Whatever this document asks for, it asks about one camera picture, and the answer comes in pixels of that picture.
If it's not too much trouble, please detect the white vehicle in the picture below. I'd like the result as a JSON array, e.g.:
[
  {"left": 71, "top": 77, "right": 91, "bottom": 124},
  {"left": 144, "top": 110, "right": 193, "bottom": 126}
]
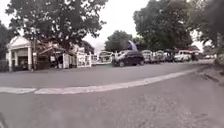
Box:
[{"left": 96, "top": 50, "right": 115, "bottom": 66}]

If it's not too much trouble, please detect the black car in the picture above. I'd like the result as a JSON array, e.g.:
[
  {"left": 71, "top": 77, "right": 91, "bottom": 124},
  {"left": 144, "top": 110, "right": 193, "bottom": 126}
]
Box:
[{"left": 111, "top": 49, "right": 146, "bottom": 68}]

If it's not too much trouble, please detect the round-crowned tree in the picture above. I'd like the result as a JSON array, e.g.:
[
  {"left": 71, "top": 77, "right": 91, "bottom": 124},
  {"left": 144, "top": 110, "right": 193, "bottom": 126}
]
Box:
[{"left": 103, "top": 29, "right": 135, "bottom": 54}]

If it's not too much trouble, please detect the row of parked vehicles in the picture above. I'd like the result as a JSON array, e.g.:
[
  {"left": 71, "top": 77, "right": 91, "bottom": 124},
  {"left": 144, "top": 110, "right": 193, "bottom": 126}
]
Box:
[{"left": 139, "top": 48, "right": 202, "bottom": 64}]

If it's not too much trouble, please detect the grey asphalt road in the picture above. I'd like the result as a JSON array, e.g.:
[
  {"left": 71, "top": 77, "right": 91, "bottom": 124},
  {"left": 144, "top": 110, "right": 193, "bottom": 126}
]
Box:
[{"left": 0, "top": 59, "right": 224, "bottom": 128}]

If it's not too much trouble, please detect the roadside stall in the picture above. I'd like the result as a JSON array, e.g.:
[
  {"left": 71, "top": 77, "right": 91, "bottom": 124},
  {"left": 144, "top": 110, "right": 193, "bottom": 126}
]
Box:
[{"left": 34, "top": 43, "right": 80, "bottom": 71}]

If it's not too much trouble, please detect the big leafy tree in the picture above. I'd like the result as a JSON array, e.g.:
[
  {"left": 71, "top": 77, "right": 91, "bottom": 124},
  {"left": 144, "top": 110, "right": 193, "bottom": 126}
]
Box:
[{"left": 132, "top": 0, "right": 195, "bottom": 53}]

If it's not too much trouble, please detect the large dark tree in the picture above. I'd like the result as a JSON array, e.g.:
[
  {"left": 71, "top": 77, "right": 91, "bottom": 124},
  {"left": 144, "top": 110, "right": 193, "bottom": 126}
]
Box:
[{"left": 4, "top": 0, "right": 110, "bottom": 71}]

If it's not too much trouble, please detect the small white building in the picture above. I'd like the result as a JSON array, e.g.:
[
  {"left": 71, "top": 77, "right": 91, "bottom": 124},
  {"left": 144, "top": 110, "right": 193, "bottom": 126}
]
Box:
[{"left": 5, "top": 35, "right": 35, "bottom": 72}]

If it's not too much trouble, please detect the kerb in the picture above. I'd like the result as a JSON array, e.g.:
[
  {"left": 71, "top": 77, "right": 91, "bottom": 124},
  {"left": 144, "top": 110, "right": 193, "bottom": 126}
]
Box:
[{"left": 201, "top": 64, "right": 224, "bottom": 85}]

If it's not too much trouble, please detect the overhanging tree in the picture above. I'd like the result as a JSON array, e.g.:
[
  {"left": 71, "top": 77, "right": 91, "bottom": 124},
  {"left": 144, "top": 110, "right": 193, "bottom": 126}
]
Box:
[{"left": 188, "top": 0, "right": 224, "bottom": 66}]

